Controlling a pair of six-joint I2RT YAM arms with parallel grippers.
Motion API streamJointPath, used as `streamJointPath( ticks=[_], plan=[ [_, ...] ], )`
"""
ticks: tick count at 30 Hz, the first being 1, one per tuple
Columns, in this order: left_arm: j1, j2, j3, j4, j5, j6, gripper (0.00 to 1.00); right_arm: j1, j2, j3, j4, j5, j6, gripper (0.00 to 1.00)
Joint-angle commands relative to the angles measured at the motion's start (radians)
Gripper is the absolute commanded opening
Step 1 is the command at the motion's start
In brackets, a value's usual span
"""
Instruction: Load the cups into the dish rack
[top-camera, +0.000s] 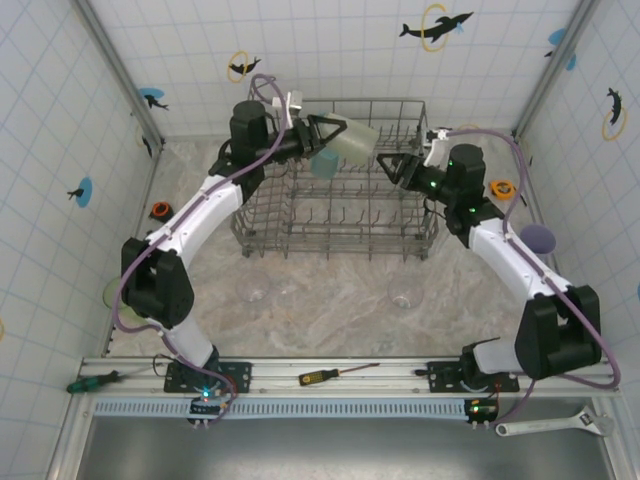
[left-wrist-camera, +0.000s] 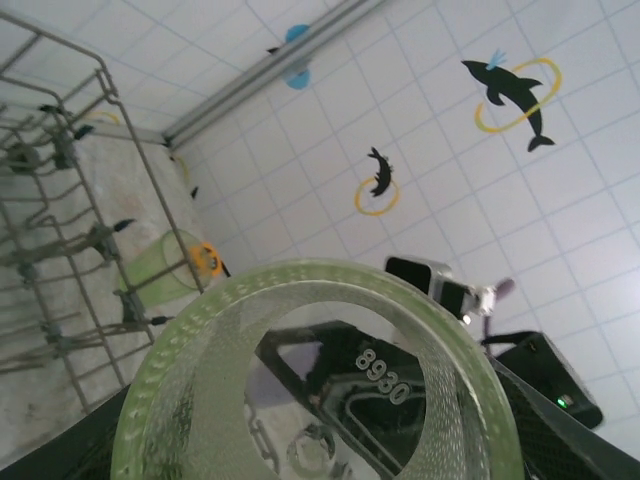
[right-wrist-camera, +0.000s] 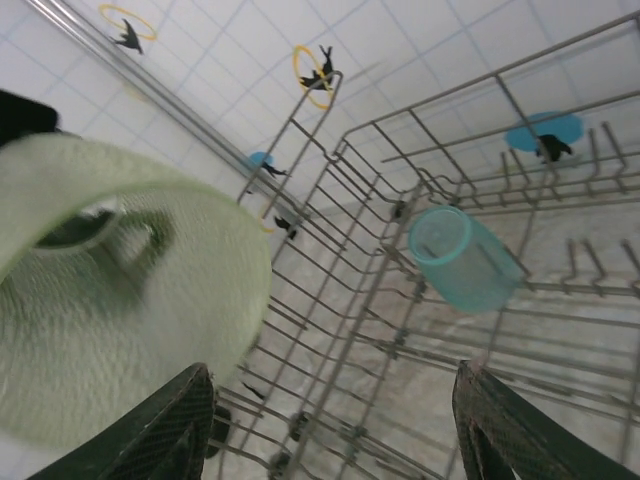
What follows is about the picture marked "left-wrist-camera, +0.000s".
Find grey wire dish rack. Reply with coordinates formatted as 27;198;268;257
0;9;206;416

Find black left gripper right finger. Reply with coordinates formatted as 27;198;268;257
492;360;640;480

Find yellow orange tape measure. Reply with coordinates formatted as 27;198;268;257
188;241;232;279

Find large dolphin ring wall decal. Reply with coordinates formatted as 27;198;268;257
459;47;564;154

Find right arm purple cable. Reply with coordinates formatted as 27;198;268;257
479;276;517;346

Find aluminium frame post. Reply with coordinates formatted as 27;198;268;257
162;0;394;151

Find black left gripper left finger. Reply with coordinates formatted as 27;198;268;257
0;385;130;480

